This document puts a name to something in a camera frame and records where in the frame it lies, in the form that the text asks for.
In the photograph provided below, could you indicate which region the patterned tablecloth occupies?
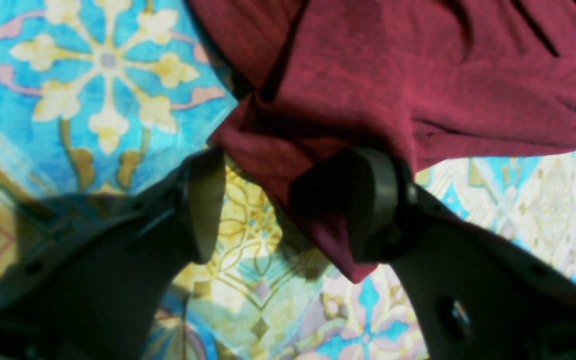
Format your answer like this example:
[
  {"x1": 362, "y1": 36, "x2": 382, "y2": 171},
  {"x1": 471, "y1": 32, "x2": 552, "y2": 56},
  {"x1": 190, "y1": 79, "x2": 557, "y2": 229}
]
[{"x1": 0, "y1": 0, "x2": 576, "y2": 360}]

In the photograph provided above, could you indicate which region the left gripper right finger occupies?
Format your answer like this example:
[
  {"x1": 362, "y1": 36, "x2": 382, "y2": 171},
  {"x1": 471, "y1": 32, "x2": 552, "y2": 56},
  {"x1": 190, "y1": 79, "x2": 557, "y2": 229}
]
[{"x1": 289, "y1": 147, "x2": 576, "y2": 360}]

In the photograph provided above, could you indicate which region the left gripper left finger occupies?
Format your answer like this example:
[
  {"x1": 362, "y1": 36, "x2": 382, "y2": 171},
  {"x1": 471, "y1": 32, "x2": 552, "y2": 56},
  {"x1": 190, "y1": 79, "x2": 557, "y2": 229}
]
[{"x1": 0, "y1": 146, "x2": 226, "y2": 360}]

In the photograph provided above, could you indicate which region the dark red t-shirt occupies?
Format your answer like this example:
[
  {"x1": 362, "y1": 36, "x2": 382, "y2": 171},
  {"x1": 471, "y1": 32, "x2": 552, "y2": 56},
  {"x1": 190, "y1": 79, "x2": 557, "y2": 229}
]
[{"x1": 189, "y1": 0, "x2": 576, "y2": 283}]

